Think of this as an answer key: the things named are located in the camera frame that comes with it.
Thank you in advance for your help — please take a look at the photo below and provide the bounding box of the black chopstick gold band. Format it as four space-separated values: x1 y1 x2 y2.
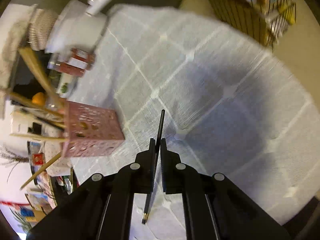
142 109 165 224

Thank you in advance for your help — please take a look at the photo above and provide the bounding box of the wooden chopstick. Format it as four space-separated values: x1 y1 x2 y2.
1 88 63 118
20 152 62 191
18 47 64 109
10 133 67 142

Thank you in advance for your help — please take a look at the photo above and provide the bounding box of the pink perforated utensil holder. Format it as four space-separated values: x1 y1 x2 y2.
61 101 125 158

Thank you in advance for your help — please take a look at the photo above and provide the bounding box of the grey checked tablecloth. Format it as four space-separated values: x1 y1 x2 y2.
70 5 319 237

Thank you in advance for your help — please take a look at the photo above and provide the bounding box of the dotted white cloth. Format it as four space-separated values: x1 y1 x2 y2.
42 125 72 177

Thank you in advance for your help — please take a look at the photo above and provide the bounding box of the red tea tin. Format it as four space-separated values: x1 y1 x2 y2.
31 152 45 166

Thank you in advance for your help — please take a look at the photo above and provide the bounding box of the green squash in bowl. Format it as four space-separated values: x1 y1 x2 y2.
49 70 78 99

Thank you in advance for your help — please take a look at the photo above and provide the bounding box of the orange fruit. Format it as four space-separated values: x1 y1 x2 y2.
31 92 47 107

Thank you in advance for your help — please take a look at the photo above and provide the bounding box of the white toaster appliance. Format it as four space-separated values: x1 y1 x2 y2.
10 111 43 135

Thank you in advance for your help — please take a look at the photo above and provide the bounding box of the labelled red spice jar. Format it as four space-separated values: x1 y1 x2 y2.
66 48 95 70

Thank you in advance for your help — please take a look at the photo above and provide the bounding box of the white electric pot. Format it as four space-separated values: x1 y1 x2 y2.
45 0 112 54

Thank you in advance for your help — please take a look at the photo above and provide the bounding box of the woven beige basket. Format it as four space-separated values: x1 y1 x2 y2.
28 9 58 51

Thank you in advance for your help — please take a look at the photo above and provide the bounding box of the floral microwave cover cloth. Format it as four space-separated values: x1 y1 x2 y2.
0 3 37 88

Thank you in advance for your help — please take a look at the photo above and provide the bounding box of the black wire storage rack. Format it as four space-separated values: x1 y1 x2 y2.
208 0 297 47

